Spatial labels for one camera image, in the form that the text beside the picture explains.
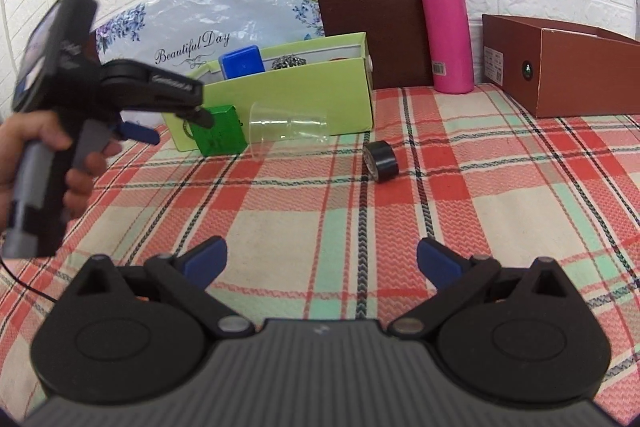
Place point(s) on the clear plastic cup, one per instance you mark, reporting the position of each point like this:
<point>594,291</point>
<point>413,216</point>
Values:
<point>285,129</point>

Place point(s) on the brown wooden board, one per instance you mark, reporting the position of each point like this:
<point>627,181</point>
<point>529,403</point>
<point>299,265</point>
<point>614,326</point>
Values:
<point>370,12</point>

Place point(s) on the light green cardboard box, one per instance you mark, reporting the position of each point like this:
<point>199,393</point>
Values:
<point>300,99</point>

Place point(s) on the person's left hand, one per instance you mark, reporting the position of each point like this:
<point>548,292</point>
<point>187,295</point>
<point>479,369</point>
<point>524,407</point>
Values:
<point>30,129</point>

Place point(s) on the black tape roll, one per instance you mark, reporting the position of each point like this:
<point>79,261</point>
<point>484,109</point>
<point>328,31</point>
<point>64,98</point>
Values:
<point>381,162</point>

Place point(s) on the pink thermos bottle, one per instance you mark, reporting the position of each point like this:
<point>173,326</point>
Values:
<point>447,32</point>

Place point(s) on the floral plastic bag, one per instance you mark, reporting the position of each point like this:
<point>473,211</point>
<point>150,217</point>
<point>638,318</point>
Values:
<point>240,12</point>

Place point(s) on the steel wool scrubber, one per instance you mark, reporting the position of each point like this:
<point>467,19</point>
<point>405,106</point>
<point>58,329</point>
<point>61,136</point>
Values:
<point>289,62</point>

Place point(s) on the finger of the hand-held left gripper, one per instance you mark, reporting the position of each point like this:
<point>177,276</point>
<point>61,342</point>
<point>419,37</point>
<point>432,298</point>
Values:
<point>204,117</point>
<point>140,133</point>

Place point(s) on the brown cardboard box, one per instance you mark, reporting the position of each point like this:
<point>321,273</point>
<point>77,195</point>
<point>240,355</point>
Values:
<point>585,77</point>

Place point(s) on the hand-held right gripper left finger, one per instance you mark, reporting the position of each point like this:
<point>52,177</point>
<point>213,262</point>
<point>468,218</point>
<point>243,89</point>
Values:
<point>207,261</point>

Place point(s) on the blue plastic box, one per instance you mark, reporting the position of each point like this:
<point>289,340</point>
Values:
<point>242,63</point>

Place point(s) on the plaid tablecloth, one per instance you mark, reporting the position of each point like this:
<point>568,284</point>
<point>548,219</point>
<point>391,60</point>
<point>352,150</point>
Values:
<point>310,217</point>

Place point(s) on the dark green small box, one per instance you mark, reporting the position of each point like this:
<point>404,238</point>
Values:
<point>222,137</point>

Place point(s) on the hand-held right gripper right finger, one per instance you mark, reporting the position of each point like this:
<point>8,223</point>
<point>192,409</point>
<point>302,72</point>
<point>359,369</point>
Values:
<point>439,263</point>

